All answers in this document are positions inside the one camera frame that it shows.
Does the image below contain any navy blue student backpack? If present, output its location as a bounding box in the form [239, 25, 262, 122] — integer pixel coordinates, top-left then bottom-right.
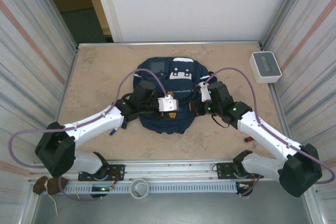
[133, 56, 218, 134]

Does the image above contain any white grey box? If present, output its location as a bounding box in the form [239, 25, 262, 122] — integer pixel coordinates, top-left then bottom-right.
[248, 50, 282, 84]

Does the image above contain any aluminium table edge bar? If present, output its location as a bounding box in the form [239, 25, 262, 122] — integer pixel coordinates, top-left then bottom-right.
[77, 40, 263, 49]

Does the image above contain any white round cup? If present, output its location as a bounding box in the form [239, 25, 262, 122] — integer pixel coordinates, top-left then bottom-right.
[130, 178, 150, 199]

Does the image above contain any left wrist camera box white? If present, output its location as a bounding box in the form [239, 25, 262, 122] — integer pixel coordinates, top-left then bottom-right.
[157, 94, 180, 112]

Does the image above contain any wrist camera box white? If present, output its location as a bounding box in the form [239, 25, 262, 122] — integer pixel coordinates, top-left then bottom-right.
[157, 94, 180, 112]
[196, 82, 211, 103]

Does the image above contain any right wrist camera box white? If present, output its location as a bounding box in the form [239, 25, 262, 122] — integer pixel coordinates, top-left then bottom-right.
[196, 82, 211, 103]

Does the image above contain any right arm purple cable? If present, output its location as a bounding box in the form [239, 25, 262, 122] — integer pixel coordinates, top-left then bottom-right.
[202, 67, 336, 198]

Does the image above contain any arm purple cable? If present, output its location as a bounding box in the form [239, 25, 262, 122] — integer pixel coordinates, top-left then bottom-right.
[9, 68, 169, 202]
[202, 67, 336, 198]

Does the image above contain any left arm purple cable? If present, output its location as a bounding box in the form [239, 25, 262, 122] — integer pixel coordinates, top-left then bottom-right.
[9, 68, 169, 202]

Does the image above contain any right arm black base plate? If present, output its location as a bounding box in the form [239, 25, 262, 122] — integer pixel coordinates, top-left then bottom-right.
[217, 161, 264, 180]

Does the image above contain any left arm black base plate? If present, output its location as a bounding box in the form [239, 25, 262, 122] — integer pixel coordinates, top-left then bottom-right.
[78, 164, 125, 182]

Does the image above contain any slotted grey cable duct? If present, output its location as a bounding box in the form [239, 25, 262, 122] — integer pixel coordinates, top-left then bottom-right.
[62, 182, 238, 194]

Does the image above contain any cream door frame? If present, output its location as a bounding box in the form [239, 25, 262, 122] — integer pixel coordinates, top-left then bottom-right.
[80, 0, 124, 43]

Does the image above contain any brown cloth bundle with string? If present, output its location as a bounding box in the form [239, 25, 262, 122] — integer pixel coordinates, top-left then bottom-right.
[33, 175, 69, 216]

